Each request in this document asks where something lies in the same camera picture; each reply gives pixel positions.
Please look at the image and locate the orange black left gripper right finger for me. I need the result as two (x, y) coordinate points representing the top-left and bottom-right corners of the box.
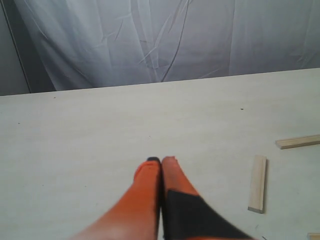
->
(161, 156), (253, 240)

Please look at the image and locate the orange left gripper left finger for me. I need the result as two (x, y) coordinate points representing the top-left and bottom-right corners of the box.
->
(71, 157), (161, 240)

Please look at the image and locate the plain pale wood stick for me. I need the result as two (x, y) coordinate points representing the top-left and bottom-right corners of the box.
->
(247, 155), (267, 214)

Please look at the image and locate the wood stick with magnets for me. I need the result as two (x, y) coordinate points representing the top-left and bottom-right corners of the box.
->
(307, 232), (320, 240)

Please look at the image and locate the horizontal grained wood stick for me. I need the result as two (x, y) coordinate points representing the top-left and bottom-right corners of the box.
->
(275, 134), (320, 150)

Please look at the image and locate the white backdrop cloth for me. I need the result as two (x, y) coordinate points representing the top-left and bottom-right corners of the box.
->
(0, 0), (320, 93)

